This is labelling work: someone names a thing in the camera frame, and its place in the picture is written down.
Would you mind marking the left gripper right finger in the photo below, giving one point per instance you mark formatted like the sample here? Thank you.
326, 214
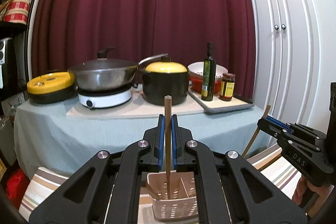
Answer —
228, 188

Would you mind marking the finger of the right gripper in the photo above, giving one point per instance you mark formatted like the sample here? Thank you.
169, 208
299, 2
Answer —
274, 128
298, 130

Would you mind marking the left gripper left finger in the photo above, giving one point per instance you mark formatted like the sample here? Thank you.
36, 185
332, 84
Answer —
106, 188

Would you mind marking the wooden chopstick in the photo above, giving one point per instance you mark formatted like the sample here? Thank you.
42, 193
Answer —
152, 192
256, 132
168, 142

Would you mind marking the person right hand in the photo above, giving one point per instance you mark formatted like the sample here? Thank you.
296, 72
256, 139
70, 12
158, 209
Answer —
323, 193

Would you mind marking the striped table mat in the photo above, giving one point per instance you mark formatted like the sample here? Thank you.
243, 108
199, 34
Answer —
269, 162

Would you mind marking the pink perforated utensil holder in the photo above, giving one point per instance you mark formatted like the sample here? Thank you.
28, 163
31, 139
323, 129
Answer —
174, 197

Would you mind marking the grey cutting board tray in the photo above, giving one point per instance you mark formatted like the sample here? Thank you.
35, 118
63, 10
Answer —
217, 106

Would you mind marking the sauce jar yellow label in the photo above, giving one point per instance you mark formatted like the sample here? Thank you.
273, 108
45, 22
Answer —
227, 87

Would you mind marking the grey-blue tablecloth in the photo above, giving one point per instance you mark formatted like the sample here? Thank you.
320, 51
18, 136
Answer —
45, 136

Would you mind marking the dark olive oil bottle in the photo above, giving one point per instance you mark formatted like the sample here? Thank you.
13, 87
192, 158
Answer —
210, 64

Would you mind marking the white cabinet doors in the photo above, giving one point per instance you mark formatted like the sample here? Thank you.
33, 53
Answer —
287, 58

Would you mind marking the red container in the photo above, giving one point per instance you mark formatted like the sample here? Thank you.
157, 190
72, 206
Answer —
196, 85

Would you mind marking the white induction cooker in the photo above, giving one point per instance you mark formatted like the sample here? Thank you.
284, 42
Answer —
106, 98

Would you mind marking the white bowl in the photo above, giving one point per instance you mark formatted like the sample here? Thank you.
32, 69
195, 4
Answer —
196, 70

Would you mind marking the yellow lidded electric griddle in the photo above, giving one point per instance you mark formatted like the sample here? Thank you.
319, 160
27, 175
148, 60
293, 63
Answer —
51, 88

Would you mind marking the steel wok with lid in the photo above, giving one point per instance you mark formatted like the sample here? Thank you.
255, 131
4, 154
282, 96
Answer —
103, 73

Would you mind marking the black pot yellow lid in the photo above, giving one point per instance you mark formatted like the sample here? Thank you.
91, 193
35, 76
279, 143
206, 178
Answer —
162, 77

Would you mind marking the black air fryer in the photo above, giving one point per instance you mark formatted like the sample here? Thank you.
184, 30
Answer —
9, 71

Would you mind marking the maroon curtain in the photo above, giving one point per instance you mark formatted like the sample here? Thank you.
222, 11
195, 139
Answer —
69, 32

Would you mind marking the red striped round boxes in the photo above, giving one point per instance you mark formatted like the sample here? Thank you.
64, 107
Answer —
17, 12

